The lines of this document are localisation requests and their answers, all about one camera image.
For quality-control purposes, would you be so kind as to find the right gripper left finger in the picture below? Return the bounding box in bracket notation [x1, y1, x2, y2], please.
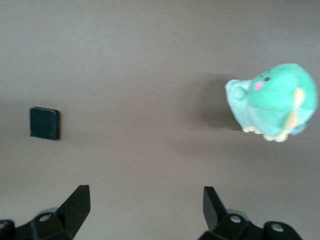
[0, 184, 91, 240]

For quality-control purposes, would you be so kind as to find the green dinosaur plush toy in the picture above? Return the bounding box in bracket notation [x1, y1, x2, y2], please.
[224, 63, 319, 143]

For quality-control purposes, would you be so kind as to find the dark green square block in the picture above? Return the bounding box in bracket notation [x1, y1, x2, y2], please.
[29, 106, 61, 141]

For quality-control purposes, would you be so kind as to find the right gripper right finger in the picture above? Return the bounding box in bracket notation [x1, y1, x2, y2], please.
[197, 186, 303, 240]

